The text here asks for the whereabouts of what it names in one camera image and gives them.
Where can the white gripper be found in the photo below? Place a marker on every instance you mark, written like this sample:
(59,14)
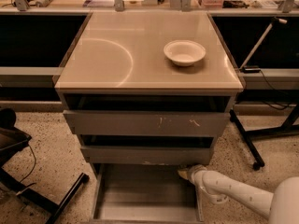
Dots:
(196,173)

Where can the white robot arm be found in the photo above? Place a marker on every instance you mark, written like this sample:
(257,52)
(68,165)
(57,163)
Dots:
(278,207)

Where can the grey top drawer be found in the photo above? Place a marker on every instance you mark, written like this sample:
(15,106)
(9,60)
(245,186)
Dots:
(140,123)

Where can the grey drawer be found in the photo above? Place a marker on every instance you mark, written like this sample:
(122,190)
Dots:
(147,155)
(140,123)
(144,194)

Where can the grey bottom drawer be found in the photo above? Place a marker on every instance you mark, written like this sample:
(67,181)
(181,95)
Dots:
(144,194)

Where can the grey middle drawer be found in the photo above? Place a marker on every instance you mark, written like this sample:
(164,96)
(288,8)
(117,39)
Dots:
(147,155)

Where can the grey drawer cabinet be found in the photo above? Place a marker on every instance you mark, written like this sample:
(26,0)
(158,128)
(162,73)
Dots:
(119,64)

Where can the black wheeled stand right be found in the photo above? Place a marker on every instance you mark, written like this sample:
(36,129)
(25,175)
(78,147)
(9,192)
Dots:
(288,127)

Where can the white bowl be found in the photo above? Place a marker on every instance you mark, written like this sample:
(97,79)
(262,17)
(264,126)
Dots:
(184,52)

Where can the white rod with black tip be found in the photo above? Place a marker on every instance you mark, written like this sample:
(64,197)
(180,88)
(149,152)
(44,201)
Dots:
(261,39)

